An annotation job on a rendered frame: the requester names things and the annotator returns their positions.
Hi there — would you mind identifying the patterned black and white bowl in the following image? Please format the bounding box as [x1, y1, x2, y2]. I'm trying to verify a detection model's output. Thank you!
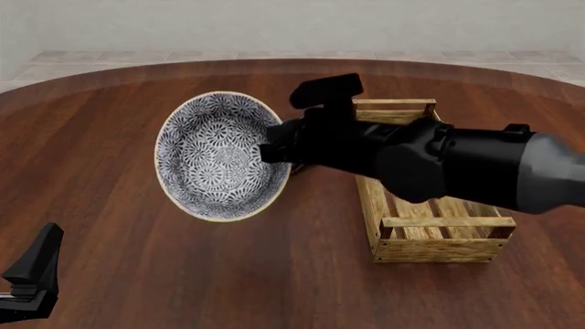
[154, 90, 294, 223]

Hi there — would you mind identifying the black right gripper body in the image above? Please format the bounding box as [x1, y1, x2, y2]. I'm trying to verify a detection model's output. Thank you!
[265, 115, 321, 166]

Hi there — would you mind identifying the wooden slat tray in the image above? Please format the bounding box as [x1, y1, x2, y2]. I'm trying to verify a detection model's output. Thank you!
[350, 99, 518, 264]

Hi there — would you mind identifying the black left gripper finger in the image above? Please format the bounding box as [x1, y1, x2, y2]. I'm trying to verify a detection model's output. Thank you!
[0, 222, 65, 290]

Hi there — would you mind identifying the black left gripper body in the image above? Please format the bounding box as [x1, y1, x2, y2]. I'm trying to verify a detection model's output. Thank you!
[0, 284, 61, 324]

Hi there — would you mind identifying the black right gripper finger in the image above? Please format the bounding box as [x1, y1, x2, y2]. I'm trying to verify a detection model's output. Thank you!
[259, 142, 294, 165]

